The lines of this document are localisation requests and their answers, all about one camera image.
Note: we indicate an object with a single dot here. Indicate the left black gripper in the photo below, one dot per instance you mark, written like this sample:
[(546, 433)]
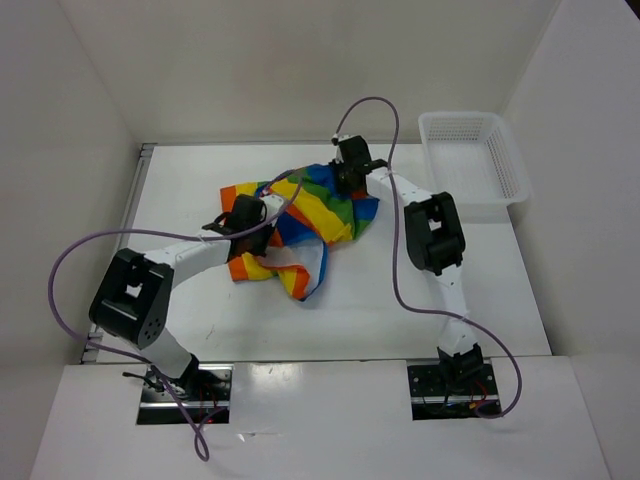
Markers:
[(259, 249)]

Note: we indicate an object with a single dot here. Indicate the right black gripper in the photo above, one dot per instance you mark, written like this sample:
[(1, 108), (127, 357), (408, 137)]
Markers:
[(343, 189)]

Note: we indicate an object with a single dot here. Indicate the rainbow striped shorts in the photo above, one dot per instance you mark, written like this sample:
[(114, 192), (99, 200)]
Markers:
[(319, 218)]

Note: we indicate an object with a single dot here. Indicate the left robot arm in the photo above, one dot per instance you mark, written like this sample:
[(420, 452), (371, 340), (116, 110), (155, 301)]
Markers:
[(132, 301)]

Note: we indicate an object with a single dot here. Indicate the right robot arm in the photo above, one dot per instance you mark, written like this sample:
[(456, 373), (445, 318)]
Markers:
[(430, 226)]

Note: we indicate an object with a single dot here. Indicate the white plastic basket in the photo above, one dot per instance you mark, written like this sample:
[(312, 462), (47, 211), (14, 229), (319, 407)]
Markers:
[(473, 156)]

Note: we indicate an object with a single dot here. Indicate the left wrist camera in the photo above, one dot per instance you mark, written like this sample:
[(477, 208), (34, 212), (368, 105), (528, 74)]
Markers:
[(274, 204)]

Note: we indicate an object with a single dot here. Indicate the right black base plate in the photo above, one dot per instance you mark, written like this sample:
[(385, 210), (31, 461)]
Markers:
[(432, 399)]

